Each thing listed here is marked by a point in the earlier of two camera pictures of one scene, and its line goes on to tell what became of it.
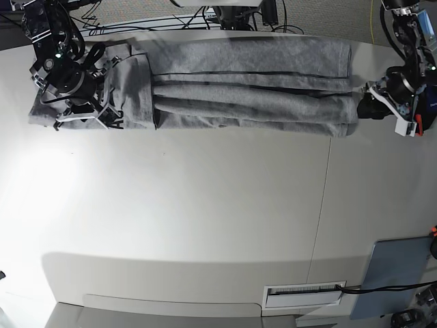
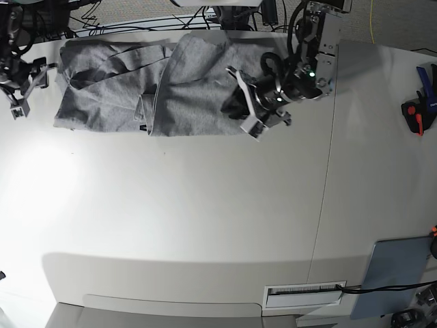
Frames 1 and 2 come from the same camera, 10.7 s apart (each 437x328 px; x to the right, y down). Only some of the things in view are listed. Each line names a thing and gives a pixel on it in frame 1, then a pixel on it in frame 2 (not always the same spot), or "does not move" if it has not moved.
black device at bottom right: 410,318 does not move
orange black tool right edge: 433,242 does not move
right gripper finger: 380,94 to 243,83
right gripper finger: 404,111 to 275,119
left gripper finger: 114,61 to 34,81
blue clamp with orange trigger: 427,111 does not move
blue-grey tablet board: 393,262 does not move
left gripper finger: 72,116 to 8,92
